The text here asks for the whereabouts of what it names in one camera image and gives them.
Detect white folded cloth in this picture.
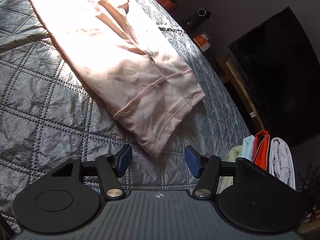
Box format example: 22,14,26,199
268,137,296,190

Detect pink garment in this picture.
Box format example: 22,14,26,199
29,0,204,157

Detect red bin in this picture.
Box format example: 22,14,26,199
156,0,178,11

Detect light blue folded cloth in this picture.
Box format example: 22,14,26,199
240,135,255,161

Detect black speaker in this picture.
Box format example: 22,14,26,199
185,8,211,29

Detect grey quilted bedspread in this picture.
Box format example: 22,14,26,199
1,0,249,232

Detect orange box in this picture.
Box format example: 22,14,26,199
193,34,210,52

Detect orange folded cloth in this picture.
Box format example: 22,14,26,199
252,130,270,171

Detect beige folded cloth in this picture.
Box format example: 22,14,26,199
218,145,243,194

